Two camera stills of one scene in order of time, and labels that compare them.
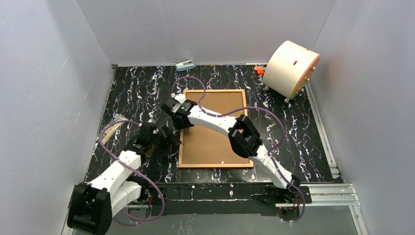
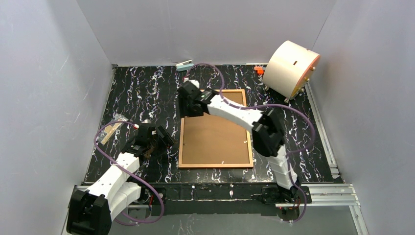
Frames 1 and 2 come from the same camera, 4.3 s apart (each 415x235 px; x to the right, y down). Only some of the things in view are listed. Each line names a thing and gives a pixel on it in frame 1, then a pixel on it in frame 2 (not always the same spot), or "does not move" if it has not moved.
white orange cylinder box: [288, 67] does not move
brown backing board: [203, 145] does not move
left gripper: [165, 135] does not move
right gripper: [169, 107] -> [187, 102]
